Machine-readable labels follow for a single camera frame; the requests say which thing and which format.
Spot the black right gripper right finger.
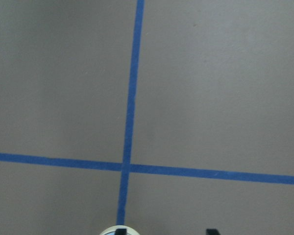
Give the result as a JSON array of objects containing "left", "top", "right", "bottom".
[{"left": 206, "top": 229, "right": 220, "bottom": 235}]

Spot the blue cream call bell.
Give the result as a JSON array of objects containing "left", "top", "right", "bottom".
[{"left": 100, "top": 225, "right": 140, "bottom": 235}]

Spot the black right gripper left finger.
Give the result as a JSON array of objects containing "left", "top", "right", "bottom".
[{"left": 116, "top": 228, "right": 126, "bottom": 235}]

